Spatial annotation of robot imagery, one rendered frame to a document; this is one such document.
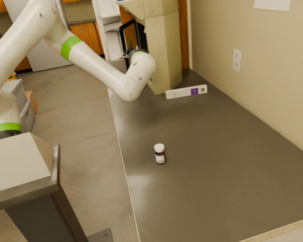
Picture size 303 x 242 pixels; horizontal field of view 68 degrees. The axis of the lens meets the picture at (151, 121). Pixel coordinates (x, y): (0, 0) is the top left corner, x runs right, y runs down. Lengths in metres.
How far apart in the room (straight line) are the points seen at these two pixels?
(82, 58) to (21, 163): 0.51
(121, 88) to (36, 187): 0.53
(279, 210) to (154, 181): 0.42
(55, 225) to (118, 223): 0.78
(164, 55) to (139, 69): 0.51
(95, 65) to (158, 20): 0.52
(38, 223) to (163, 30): 1.20
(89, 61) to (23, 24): 0.27
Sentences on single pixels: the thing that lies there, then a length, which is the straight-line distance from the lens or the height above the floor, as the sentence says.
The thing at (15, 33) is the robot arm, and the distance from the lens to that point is 1.02.
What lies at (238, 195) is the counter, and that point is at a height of 0.94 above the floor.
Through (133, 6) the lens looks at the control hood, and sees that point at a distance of 1.36.
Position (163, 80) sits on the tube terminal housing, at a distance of 1.49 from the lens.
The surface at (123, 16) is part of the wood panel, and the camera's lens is 1.73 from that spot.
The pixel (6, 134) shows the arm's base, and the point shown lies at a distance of 1.07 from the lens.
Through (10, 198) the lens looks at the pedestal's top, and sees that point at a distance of 1.07.
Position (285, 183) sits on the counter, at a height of 0.94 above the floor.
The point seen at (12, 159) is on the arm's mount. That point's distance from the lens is 1.02.
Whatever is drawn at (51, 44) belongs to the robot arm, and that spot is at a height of 1.40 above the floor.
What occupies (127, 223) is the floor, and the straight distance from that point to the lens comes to 1.94.
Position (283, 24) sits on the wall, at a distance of 1.08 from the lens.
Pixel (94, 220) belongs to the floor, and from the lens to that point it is 2.05.
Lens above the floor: 1.58
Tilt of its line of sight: 31 degrees down
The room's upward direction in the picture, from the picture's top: 9 degrees counter-clockwise
